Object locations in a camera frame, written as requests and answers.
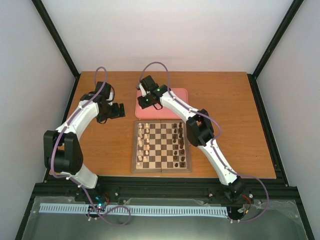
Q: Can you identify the wooden chess board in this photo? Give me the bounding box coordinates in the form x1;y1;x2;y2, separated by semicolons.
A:
131;119;192;173

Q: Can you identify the dark chess king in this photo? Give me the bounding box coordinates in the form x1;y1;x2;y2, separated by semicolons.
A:
179;137;185;145

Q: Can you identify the black aluminium frame rail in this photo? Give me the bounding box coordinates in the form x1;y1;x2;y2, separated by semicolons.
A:
31;176;302;206

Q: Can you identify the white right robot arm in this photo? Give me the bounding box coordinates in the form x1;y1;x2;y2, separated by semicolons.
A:
137;75;245;202

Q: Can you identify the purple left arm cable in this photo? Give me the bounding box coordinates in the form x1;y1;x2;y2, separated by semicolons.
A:
49;66;132;226

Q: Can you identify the light blue slotted cable duct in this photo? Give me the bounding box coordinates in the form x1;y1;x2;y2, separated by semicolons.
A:
38;203;228;218

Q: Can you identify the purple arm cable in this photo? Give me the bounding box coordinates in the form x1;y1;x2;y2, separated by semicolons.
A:
139;61;270;224
49;66;132;226

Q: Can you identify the pink plastic tray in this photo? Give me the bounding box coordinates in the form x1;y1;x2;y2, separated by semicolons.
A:
135;87;189;119

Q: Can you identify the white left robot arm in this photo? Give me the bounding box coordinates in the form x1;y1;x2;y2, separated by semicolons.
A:
43;81;125;202

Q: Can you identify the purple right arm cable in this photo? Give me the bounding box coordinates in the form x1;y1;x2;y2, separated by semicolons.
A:
139;61;270;224

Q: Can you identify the left black corner post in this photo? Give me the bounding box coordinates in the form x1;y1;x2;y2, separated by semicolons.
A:
31;0;81;79

